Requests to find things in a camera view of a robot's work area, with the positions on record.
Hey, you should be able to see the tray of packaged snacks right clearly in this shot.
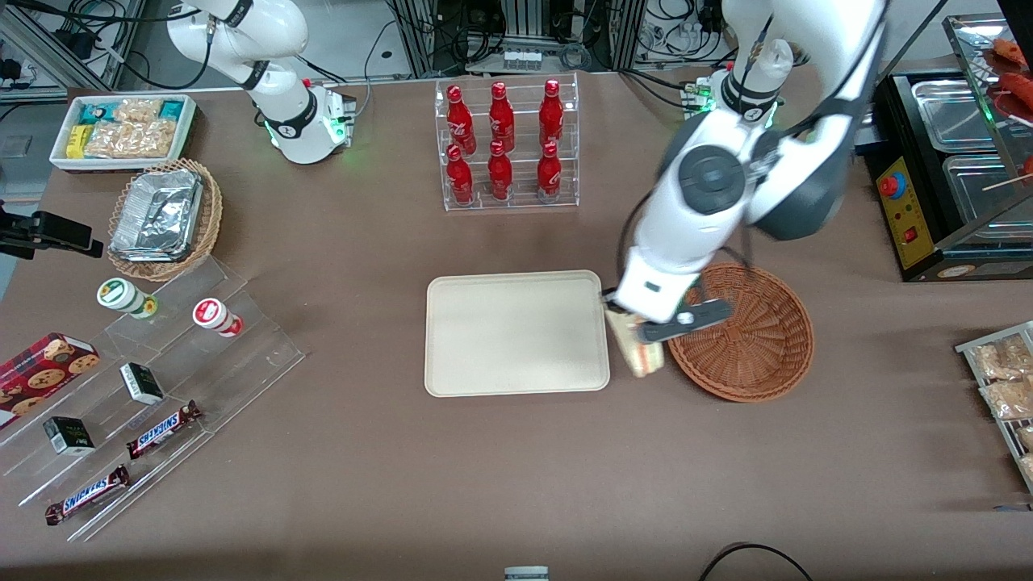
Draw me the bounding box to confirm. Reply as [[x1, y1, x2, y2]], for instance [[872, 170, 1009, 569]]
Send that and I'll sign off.
[[955, 321, 1033, 495]]

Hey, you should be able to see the beige rectangular plastic tray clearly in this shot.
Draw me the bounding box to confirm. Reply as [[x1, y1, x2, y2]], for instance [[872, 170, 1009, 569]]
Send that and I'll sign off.
[[424, 270, 611, 399]]

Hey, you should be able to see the clear acrylic stepped stand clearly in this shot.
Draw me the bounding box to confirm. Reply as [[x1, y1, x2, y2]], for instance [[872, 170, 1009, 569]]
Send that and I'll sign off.
[[0, 254, 306, 543]]

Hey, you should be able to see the triangular sandwich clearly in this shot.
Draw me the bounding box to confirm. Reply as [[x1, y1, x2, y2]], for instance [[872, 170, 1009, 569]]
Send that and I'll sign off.
[[605, 311, 667, 378]]

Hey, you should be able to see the green lid yoghurt cup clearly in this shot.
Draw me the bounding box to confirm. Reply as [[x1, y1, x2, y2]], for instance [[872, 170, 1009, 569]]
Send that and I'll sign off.
[[96, 278, 159, 320]]

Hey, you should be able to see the steel warmer pan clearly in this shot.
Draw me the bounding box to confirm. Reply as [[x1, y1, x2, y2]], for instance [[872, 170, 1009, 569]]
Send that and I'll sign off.
[[943, 153, 1033, 243], [912, 77, 1002, 154]]

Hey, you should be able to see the light oval wicker basket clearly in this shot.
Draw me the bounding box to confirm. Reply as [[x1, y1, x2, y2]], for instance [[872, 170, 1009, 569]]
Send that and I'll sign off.
[[107, 157, 224, 282]]

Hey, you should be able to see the white rectangular snack tray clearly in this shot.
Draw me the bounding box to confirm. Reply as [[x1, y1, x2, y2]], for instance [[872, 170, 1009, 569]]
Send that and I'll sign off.
[[50, 94, 197, 173]]

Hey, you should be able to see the black food warmer appliance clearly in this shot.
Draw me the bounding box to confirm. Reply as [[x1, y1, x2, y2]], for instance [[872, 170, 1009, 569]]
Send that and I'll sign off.
[[855, 15, 1033, 283]]

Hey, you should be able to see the black clamp mount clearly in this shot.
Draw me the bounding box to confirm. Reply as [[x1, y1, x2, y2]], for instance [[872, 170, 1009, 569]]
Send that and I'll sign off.
[[0, 202, 104, 261]]

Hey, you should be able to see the red grilled sausage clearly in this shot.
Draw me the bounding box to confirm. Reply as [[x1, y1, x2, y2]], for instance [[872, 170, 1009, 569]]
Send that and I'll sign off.
[[991, 38, 1033, 72], [995, 73, 1033, 122]]

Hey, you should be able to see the black loose cable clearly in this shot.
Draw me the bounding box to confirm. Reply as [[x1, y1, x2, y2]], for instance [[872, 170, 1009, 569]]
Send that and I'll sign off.
[[698, 542, 816, 581]]

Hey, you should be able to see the large clear cracker bag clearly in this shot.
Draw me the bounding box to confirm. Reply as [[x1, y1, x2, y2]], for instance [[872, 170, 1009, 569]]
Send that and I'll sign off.
[[83, 119, 178, 159]]

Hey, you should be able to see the brown Snickers bar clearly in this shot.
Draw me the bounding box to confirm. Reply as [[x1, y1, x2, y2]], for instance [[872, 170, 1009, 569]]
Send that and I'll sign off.
[[126, 400, 203, 461], [44, 464, 131, 526]]

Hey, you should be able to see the brown round wicker basket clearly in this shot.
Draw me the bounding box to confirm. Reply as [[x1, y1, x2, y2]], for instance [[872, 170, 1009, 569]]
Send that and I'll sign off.
[[667, 262, 815, 403]]

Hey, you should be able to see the clear acrylic bottle rack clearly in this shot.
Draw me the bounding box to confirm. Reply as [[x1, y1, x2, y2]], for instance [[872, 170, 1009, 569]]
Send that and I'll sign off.
[[434, 71, 580, 213]]

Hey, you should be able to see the black small carton box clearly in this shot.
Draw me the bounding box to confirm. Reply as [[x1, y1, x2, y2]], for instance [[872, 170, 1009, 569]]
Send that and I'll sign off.
[[43, 416, 96, 457]]

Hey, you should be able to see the aluminium foil tray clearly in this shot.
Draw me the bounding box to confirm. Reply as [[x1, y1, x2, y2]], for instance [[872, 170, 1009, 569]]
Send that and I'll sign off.
[[110, 168, 204, 263]]

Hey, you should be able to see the aluminium profile frame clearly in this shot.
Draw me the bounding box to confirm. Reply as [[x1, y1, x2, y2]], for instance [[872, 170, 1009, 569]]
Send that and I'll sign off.
[[387, 0, 650, 79]]

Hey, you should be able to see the black box with white label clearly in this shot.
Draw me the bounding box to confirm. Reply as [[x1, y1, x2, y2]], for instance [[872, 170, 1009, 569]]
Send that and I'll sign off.
[[119, 362, 165, 405]]

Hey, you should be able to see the red lid yoghurt cup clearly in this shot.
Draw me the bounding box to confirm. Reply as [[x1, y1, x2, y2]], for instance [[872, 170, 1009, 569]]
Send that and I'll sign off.
[[192, 298, 244, 338]]

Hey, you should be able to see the red cola bottle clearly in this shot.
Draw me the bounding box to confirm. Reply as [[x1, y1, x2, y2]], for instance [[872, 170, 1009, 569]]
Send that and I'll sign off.
[[489, 82, 516, 153], [538, 78, 565, 148], [537, 141, 563, 203], [446, 144, 475, 206], [487, 140, 514, 203], [446, 84, 478, 156]]

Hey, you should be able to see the small clear cracker bag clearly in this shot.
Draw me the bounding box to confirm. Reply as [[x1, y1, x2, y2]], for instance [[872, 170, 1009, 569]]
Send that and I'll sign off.
[[113, 98, 165, 123]]

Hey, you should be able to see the red tartan cookie box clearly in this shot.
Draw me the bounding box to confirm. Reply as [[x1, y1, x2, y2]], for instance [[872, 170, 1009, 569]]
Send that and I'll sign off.
[[0, 332, 102, 430]]

